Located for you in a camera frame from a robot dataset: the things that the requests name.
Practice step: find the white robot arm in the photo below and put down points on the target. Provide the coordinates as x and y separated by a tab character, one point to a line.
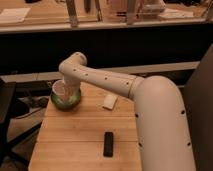
161	119

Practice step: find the green ceramic bowl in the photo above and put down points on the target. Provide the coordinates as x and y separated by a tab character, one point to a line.
66	105

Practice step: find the black side furniture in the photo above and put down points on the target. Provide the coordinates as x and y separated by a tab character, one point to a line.
7	91

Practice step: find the black rectangular remote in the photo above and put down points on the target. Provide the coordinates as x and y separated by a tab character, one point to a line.
108	144

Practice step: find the small white block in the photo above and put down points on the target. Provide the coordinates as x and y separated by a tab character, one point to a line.
110	101

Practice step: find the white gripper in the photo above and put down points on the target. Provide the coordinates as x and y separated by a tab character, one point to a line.
70	86

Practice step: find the dark chair back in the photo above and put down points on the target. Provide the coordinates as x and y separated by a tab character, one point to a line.
198	98

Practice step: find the white ceramic cup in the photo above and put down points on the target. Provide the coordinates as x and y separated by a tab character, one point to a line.
61	90

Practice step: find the white paper sheet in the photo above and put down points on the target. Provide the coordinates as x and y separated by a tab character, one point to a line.
13	15

